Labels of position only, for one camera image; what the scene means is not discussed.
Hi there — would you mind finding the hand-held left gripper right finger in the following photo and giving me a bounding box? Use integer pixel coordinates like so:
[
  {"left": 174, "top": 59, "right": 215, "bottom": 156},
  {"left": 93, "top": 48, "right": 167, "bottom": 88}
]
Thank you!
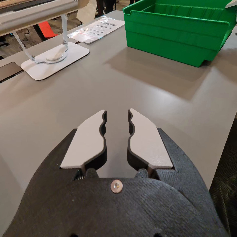
[{"left": 127, "top": 108, "right": 173, "bottom": 176}]

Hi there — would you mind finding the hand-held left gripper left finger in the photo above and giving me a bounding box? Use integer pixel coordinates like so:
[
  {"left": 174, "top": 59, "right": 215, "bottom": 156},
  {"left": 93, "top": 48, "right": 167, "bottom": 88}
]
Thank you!
[{"left": 60, "top": 110, "right": 108, "bottom": 174}]

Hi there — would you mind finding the green plastic bin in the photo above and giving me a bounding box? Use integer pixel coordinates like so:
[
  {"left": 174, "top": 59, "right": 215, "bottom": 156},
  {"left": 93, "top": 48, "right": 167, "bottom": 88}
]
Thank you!
[{"left": 122, "top": 0, "right": 237, "bottom": 67}]

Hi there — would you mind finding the white document stand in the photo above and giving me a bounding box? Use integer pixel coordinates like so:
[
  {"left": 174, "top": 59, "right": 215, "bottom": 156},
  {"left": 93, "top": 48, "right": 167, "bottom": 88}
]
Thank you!
[{"left": 0, "top": 0, "right": 90, "bottom": 81}]

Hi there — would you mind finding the laminated paper sheet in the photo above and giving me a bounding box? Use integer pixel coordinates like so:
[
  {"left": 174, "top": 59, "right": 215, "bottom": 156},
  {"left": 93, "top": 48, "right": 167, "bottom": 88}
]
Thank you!
[{"left": 68, "top": 16, "right": 125, "bottom": 45}]

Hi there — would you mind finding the orange traffic cone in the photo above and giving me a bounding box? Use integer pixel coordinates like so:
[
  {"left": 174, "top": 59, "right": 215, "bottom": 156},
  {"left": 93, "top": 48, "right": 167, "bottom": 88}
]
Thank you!
[{"left": 39, "top": 21, "right": 59, "bottom": 39}]

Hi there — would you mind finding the tan board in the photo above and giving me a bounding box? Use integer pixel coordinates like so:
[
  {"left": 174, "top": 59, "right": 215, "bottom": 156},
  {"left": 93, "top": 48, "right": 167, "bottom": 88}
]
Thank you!
[{"left": 77, "top": 2, "right": 98, "bottom": 25}]

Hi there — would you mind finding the dark desk cable flap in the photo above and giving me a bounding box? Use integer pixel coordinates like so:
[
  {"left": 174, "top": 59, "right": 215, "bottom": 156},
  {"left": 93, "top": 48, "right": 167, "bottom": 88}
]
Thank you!
[{"left": 0, "top": 62, "right": 23, "bottom": 82}]

